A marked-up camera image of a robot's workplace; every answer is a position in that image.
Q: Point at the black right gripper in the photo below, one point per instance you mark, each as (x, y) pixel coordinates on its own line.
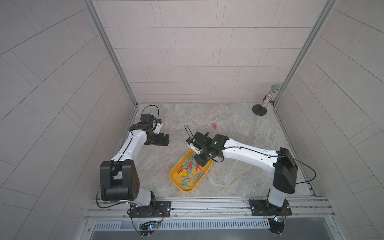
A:
(198, 159)

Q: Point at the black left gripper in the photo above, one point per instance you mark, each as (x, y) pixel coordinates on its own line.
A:
(159, 141)

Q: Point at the yellow plastic storage tray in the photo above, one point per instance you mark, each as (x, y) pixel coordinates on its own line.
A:
(176, 180)

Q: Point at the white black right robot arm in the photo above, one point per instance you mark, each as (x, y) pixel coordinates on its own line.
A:
(279, 163)

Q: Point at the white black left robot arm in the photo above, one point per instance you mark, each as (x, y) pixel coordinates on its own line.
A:
(119, 177)

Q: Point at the grey clothespin lower right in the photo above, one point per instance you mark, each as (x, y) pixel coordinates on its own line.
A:
(197, 176)

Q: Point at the grey clothespin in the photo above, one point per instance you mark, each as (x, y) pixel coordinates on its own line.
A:
(197, 176)
(186, 179)

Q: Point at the yellow clothespin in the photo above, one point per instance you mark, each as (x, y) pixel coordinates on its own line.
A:
(183, 173)

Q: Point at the grey clothespin lower left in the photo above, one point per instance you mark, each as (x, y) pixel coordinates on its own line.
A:
(186, 179)

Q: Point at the teal clothespin tray bottom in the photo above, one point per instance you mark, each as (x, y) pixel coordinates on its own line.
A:
(185, 184)

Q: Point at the ventilation grille strip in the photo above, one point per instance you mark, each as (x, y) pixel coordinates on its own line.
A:
(168, 225)

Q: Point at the left controller board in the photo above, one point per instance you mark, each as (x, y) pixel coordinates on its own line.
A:
(148, 228)

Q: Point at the controller board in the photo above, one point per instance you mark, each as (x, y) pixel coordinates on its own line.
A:
(148, 228)
(277, 225)

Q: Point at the right controller board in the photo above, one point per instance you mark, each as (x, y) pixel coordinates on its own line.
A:
(277, 225)

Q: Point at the left corner metal profile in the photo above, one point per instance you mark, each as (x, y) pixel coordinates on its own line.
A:
(110, 51)

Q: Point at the corner metal profile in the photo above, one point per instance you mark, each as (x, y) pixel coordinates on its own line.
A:
(321, 20)
(110, 51)

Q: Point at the right corner metal profile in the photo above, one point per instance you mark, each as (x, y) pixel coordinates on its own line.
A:
(321, 20)

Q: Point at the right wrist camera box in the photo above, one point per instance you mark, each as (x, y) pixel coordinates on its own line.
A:
(199, 140)

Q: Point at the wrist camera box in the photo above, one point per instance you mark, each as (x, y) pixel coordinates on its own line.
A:
(147, 119)
(199, 140)

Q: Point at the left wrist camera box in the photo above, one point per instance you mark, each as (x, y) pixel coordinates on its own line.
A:
(147, 119)

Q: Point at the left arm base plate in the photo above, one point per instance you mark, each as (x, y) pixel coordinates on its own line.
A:
(158, 210)

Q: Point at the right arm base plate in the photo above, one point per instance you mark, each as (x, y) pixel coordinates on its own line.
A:
(264, 208)

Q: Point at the aluminium front rail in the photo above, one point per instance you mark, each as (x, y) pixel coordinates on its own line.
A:
(242, 208)

